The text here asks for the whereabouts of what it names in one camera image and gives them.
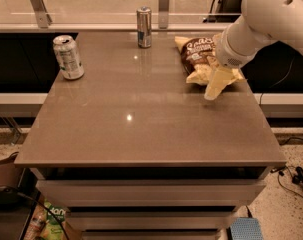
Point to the black device on floor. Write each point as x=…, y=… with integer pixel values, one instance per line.
x=298, y=177

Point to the brown bag on left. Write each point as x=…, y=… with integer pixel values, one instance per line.
x=9, y=174

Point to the middle metal railing post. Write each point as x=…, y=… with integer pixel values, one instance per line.
x=163, y=13

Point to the blue perforated box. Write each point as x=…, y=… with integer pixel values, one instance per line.
x=245, y=229

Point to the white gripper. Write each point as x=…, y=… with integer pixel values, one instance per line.
x=228, y=53

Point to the silver blue energy drink can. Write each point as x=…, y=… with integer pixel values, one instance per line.
x=144, y=27

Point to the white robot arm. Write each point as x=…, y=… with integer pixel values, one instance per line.
x=262, y=23

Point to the green white 7up can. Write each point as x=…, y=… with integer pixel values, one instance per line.
x=68, y=57

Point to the plastic bottle on floor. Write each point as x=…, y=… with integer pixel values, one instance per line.
x=36, y=226

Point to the green snack bag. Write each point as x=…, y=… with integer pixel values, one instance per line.
x=55, y=221

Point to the cabinet drawer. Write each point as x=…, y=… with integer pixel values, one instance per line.
x=150, y=220
x=143, y=193
x=151, y=235

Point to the bottom cabinet drawer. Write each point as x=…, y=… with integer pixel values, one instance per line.
x=151, y=235

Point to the brown chip bag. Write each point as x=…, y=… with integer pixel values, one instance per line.
x=199, y=60

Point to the middle cabinet drawer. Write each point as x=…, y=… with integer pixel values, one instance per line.
x=150, y=220

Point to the metal railing post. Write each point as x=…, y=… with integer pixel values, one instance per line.
x=42, y=16
x=163, y=13

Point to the left metal railing post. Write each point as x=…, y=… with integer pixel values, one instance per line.
x=42, y=16

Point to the top cabinet drawer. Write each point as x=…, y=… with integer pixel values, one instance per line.
x=143, y=193

